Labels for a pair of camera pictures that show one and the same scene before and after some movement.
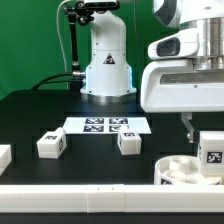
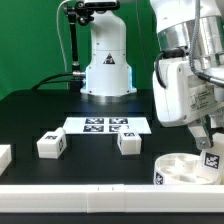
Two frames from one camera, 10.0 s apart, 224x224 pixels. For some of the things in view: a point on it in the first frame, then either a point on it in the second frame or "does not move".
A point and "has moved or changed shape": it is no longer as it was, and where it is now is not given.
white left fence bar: x=5 y=157 does not move
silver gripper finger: x=185 y=117 to x=201 y=130
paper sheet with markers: x=105 y=124 does not move
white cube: x=128 y=141 does not move
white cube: x=211 y=153 has moved or changed shape
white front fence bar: x=111 y=198 does not move
